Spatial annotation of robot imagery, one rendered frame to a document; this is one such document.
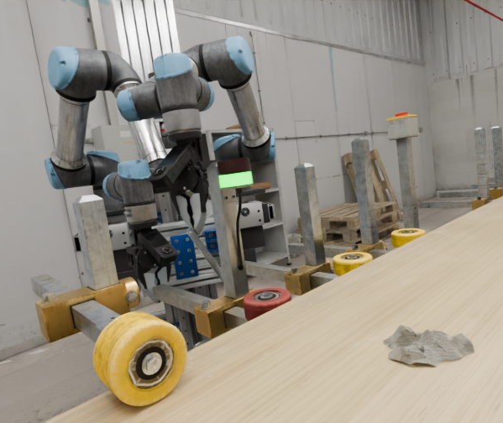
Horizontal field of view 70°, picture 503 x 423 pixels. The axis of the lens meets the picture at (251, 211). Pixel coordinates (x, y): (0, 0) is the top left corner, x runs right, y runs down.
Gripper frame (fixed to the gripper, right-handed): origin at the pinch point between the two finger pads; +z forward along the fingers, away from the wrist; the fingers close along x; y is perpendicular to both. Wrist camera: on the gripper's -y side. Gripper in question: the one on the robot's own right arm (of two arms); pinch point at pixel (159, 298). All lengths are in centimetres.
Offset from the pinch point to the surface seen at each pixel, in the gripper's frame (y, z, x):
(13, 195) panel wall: 237, -32, -5
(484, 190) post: -29, -6, -152
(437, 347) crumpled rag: -70, -10, 3
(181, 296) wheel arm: -14.7, -3.9, 1.3
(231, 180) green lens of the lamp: -34.3, -28.3, -1.7
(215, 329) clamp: -30.7, -1.6, 3.9
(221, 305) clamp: -30.0, -5.1, 1.4
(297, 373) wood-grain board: -60, -9, 13
